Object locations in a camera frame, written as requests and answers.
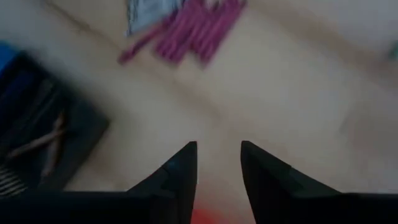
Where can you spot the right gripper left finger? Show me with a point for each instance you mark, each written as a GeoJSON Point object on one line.
{"type": "Point", "coordinates": [174, 199]}

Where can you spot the brown crayon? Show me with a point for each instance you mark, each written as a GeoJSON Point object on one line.
{"type": "Point", "coordinates": [34, 144]}

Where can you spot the black plastic basket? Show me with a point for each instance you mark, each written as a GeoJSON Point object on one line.
{"type": "Point", "coordinates": [84, 130]}

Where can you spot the blue plastic basket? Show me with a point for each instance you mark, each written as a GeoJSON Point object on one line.
{"type": "Point", "coordinates": [4, 56]}

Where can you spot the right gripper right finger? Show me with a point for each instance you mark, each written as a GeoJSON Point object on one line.
{"type": "Point", "coordinates": [273, 199]}

